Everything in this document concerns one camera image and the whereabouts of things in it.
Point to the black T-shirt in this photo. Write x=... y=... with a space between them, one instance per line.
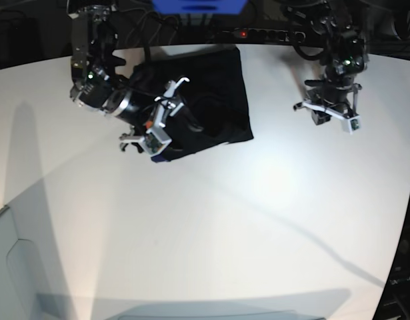
x=216 y=108

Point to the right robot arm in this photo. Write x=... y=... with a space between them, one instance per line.
x=98 y=87

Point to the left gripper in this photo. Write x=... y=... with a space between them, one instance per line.
x=329 y=99

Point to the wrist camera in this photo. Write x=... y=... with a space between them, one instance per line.
x=156 y=140
x=350 y=125

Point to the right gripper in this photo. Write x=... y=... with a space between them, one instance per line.
x=134 y=108

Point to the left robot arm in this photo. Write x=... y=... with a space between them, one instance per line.
x=343 y=53

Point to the black power strip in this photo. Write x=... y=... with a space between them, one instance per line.
x=257 y=36

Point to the blue box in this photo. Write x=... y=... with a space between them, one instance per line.
x=226 y=7

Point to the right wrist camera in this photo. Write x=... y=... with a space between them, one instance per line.
x=156 y=140

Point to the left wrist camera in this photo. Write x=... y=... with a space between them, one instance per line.
x=350 y=125

